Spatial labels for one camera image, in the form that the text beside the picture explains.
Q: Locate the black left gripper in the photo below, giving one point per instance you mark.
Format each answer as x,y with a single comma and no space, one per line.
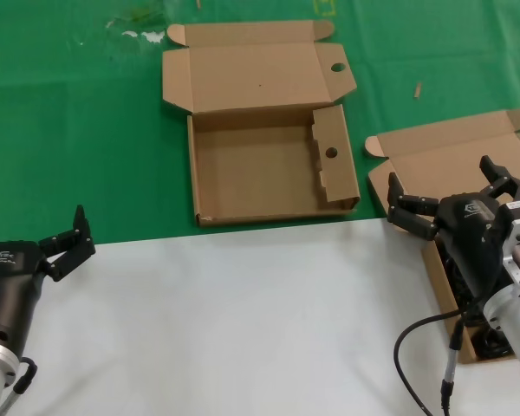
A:
13,281

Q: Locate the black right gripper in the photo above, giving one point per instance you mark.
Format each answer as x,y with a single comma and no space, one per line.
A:
472,234

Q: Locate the empty open cardboard box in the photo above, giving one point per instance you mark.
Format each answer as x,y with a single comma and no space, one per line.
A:
251,173

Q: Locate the green table cloth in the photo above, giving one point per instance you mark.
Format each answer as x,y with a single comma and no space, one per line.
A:
69,130

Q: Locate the small wooden stick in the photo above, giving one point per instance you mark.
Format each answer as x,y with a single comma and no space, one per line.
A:
417,91

